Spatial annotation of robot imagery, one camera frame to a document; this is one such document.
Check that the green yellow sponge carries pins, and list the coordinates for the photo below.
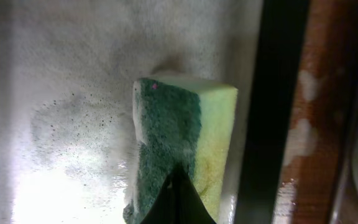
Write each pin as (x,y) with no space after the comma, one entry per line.
(183,121)

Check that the dark brown serving tray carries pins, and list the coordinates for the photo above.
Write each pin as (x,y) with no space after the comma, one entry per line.
(345,202)

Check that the black soapy water tray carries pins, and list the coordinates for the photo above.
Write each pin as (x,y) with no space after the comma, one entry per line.
(68,152)

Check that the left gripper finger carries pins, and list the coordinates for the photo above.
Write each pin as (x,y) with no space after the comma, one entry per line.
(178,202)

